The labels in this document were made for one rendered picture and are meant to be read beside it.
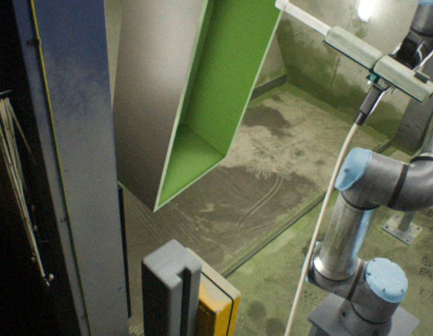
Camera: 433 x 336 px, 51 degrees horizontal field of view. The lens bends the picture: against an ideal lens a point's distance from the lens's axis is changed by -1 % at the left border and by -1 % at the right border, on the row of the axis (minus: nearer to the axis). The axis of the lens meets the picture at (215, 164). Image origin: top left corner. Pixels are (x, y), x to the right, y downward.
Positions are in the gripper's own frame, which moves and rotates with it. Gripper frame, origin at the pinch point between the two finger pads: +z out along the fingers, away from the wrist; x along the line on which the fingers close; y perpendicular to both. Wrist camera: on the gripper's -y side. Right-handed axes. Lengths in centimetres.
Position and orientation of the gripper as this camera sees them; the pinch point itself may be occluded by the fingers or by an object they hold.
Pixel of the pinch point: (381, 79)
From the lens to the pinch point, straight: 128.0
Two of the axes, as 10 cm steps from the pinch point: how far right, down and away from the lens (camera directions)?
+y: -2.3, 6.3, 7.4
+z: -6.2, 4.9, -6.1
